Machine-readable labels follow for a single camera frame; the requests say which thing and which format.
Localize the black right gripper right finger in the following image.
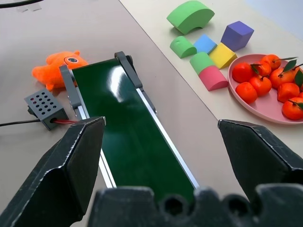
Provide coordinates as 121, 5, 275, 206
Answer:
217, 119, 303, 204

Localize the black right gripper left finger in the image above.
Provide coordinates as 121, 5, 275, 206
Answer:
0, 116, 106, 227

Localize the green conveyor belt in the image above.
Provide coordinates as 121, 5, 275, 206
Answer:
59, 51, 201, 201

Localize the pink plate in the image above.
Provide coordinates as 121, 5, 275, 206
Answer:
227, 53, 303, 125

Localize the orange tangerine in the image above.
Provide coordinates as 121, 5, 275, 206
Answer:
276, 82, 301, 104
261, 54, 282, 70
252, 61, 272, 77
282, 97, 303, 121
235, 81, 258, 105
232, 61, 254, 83
269, 67, 300, 89
249, 75, 272, 97

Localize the grey perforated control box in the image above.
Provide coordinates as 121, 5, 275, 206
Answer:
24, 89, 70, 131

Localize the pink foam half cylinder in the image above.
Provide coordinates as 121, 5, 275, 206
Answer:
198, 65, 229, 92

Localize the orange plush fish toy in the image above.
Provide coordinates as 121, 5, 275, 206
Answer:
32, 50, 89, 91

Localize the yellow foam cube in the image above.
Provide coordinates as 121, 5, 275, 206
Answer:
208, 42, 238, 70

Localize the green foam half cylinder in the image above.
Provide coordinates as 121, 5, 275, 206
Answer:
169, 35, 197, 59
189, 52, 215, 75

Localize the beige table mat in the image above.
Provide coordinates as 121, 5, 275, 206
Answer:
118, 0, 303, 133

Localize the purple foam cube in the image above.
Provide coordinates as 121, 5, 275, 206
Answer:
220, 20, 255, 52

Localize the blue foam block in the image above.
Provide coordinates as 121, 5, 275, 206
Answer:
193, 34, 218, 55

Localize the green foam arch block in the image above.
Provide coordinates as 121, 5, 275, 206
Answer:
166, 0, 215, 35

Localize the red wire bundle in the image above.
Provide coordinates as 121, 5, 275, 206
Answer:
53, 119, 79, 125

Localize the black power cable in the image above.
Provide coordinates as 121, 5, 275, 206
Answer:
0, 119, 43, 127

